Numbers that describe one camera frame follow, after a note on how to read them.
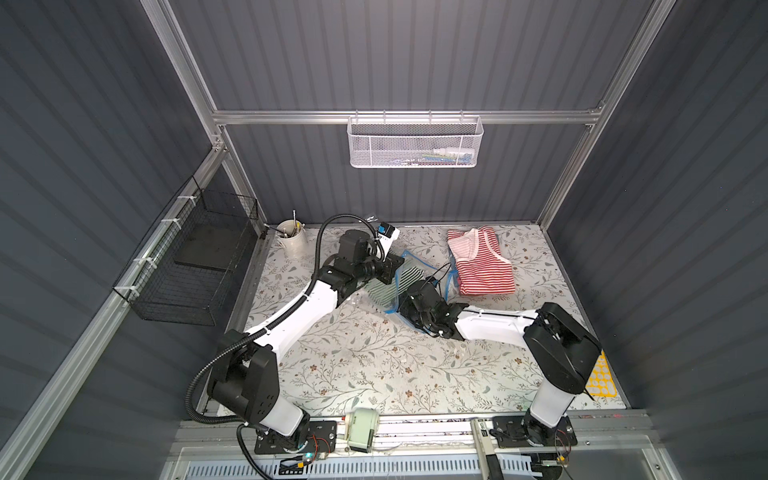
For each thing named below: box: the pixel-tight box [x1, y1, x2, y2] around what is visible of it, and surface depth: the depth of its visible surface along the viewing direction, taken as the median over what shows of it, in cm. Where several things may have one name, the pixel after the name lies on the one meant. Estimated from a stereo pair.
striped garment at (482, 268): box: [447, 226, 516, 295], surface depth 104 cm
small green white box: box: [345, 407, 380, 453], surface depth 72 cm
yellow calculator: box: [585, 349, 619, 397], surface depth 82 cm
